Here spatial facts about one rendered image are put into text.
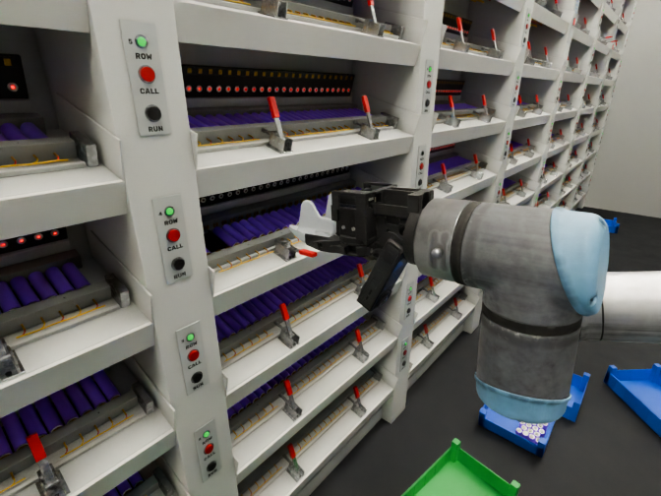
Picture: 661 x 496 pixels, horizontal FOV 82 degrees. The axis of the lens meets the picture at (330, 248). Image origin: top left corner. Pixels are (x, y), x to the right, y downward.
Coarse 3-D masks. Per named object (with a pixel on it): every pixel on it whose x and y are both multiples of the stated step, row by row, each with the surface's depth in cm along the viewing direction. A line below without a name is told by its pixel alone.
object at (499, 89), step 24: (528, 0) 131; (480, 24) 141; (504, 24) 136; (480, 96) 148; (504, 96) 142; (456, 144) 159; (480, 144) 153; (504, 144) 149; (504, 168) 157; (480, 192) 158; (480, 312) 183
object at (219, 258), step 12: (324, 216) 86; (288, 228) 78; (252, 240) 71; (264, 240) 72; (288, 240) 77; (300, 240) 78; (216, 252) 66; (228, 252) 67; (240, 252) 68; (252, 252) 71; (216, 264) 65; (240, 264) 67
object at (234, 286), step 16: (336, 176) 103; (368, 176) 107; (272, 192) 87; (288, 192) 91; (208, 208) 75; (224, 208) 79; (272, 256) 73; (304, 256) 75; (320, 256) 79; (336, 256) 84; (224, 272) 66; (240, 272) 67; (256, 272) 68; (272, 272) 69; (288, 272) 73; (304, 272) 77; (224, 288) 62; (240, 288) 64; (256, 288) 68; (224, 304) 63
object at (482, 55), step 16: (448, 16) 125; (448, 32) 129; (464, 32) 139; (448, 48) 107; (464, 48) 106; (480, 48) 128; (496, 48) 125; (512, 48) 136; (448, 64) 101; (464, 64) 108; (480, 64) 116; (496, 64) 125; (512, 64) 136
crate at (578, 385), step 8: (576, 376) 146; (584, 376) 142; (576, 384) 147; (584, 384) 143; (576, 392) 144; (584, 392) 138; (576, 400) 131; (568, 408) 132; (576, 408) 130; (568, 416) 133
